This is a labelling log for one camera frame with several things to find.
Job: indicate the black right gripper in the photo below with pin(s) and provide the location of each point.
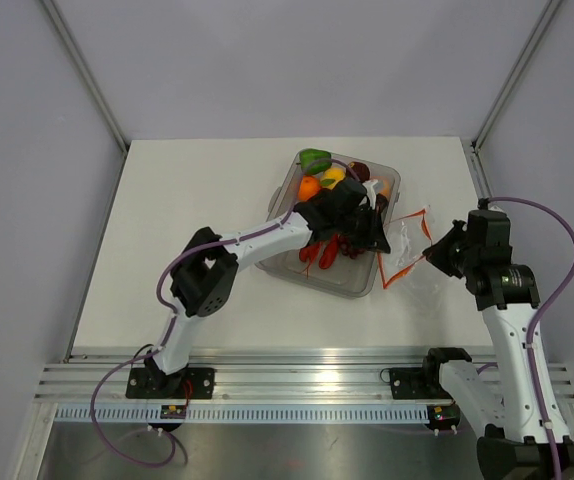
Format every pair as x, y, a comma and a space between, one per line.
437, 253

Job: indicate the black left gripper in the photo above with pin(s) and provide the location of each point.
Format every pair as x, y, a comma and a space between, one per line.
373, 238

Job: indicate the clear zip top bag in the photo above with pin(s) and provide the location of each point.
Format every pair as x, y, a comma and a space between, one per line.
405, 271

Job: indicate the dark red passion fruit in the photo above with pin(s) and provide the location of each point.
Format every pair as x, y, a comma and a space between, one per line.
361, 170

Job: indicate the purple grape bunch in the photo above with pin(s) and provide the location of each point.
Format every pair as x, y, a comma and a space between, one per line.
348, 250

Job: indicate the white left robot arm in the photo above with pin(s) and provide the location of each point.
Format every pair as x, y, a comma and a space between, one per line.
203, 275

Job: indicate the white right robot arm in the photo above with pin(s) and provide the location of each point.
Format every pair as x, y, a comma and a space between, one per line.
521, 434

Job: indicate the red plastic lobster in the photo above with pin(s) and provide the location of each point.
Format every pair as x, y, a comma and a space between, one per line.
323, 254

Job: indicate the peach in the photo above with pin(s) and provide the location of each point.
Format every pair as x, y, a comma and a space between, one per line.
383, 187

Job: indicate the clear grey plastic tray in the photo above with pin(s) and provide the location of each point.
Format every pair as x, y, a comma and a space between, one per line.
349, 278

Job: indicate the yellow lemon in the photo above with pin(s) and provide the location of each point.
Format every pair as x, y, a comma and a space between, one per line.
331, 177

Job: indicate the orange fruit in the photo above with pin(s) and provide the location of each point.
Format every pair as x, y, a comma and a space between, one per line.
308, 188

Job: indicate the green bell pepper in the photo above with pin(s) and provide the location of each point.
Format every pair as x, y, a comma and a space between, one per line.
314, 161

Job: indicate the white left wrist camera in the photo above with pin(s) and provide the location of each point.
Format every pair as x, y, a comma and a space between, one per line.
371, 191

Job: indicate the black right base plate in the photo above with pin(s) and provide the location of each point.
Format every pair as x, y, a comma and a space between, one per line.
414, 384

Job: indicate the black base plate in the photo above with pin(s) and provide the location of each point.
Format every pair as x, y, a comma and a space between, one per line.
197, 382
414, 384

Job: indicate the right aluminium frame post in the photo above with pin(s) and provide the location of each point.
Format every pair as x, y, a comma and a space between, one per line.
535, 38

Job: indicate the aluminium frame post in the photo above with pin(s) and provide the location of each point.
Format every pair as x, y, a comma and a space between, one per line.
535, 38
64, 33

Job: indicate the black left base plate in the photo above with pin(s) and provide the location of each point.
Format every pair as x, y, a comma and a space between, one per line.
197, 382

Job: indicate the left aluminium frame post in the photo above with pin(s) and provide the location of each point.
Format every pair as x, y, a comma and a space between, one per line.
64, 33

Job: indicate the aluminium mounting rail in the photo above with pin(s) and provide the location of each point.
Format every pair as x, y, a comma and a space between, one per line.
243, 376

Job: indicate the white slotted cable duct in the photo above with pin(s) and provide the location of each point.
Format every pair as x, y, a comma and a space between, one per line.
245, 414

